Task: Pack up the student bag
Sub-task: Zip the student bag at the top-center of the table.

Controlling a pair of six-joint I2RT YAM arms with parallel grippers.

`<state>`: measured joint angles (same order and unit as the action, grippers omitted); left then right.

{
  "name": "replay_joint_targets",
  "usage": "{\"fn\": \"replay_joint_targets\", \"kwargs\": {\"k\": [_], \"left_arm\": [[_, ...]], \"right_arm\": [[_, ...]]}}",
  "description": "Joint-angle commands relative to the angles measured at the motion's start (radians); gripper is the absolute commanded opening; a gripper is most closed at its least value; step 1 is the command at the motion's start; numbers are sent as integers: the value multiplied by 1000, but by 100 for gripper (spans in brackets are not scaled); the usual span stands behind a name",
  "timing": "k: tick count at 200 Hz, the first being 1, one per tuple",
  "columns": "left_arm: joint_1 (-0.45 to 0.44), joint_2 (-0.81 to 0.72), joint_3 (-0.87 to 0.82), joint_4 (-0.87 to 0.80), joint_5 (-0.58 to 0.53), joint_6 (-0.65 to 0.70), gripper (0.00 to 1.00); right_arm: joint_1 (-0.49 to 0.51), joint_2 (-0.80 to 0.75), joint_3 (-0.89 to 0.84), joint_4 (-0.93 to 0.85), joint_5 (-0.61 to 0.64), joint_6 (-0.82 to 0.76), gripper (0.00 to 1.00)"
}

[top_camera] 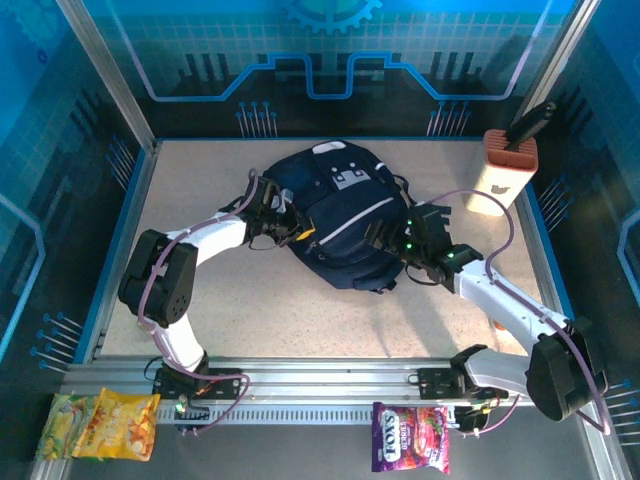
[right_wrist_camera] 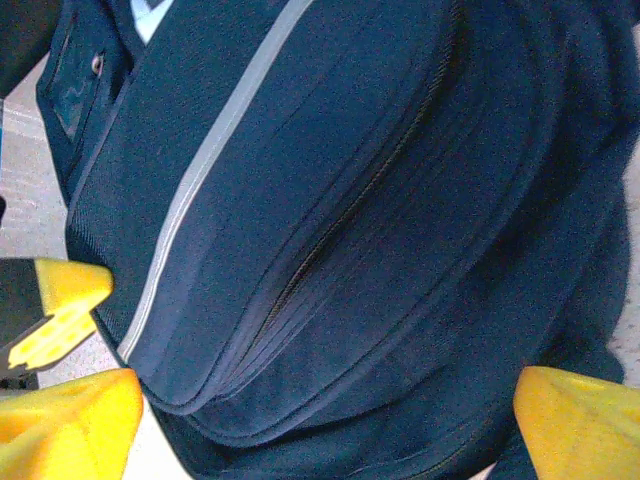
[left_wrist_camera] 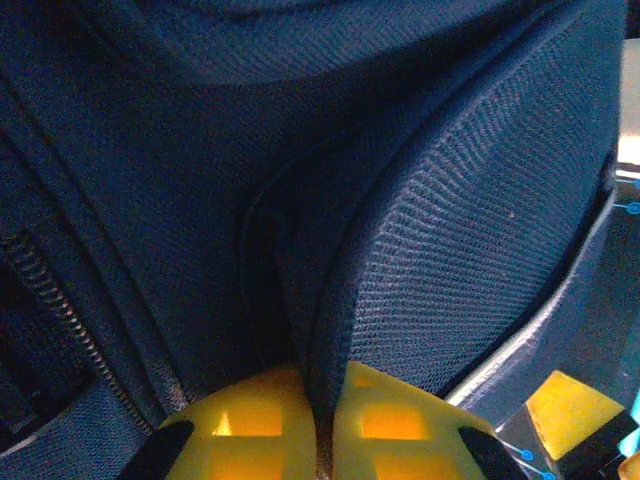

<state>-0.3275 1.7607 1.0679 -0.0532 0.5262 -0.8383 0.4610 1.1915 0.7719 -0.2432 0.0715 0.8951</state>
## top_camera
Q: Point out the yellow chips bag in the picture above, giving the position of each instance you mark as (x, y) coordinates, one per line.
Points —
(120, 425)

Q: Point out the small orange box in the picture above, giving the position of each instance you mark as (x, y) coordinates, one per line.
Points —
(500, 327)

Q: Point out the navy blue student backpack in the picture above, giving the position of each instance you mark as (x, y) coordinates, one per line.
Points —
(350, 235)

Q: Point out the purple Fox's candy bag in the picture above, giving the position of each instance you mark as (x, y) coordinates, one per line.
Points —
(410, 440)

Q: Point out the aluminium frame post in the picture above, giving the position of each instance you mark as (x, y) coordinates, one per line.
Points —
(560, 60)
(110, 75)

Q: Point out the small controller board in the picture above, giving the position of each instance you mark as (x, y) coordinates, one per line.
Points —
(472, 417)
(192, 412)

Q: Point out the white knife block orange top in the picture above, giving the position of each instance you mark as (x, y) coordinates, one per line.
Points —
(495, 185)

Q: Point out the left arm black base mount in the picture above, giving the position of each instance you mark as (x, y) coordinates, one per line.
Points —
(225, 382)

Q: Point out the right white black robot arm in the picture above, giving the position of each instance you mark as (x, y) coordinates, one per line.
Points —
(555, 370)

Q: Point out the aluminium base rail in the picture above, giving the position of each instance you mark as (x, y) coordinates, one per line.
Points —
(330, 380)

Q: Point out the green yellow snack bag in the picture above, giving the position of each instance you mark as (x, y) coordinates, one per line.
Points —
(55, 425)

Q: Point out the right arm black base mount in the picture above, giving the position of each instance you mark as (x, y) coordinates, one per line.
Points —
(435, 382)

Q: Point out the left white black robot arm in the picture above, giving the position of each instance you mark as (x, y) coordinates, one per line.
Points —
(170, 290)

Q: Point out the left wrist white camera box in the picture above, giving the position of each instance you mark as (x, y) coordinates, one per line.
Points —
(286, 199)

